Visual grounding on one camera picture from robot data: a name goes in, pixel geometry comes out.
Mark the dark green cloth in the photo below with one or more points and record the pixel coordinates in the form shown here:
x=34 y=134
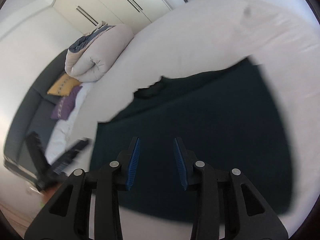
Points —
x=226 y=117

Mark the cream wardrobe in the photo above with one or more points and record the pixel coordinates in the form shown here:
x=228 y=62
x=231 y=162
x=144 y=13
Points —
x=85 y=15

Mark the dark grey headboard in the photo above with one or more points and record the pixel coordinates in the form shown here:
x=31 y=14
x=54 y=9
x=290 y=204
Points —
x=33 y=115

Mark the white pillow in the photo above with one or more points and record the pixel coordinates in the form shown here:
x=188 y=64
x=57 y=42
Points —
x=65 y=129

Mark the yellow cushion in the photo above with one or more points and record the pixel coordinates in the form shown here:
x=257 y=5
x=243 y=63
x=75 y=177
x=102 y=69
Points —
x=63 y=86

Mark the purple cushion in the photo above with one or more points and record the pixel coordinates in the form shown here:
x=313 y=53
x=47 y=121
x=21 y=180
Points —
x=65 y=105

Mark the white bed mattress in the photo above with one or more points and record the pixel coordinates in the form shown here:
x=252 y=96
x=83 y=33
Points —
x=205 y=35

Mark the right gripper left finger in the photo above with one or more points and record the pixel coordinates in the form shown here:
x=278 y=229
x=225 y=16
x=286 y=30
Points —
x=66 y=214

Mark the folded beige quilt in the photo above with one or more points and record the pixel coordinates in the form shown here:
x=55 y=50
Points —
x=91 y=56

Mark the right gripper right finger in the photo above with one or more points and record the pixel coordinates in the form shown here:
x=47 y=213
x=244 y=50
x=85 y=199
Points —
x=225 y=197

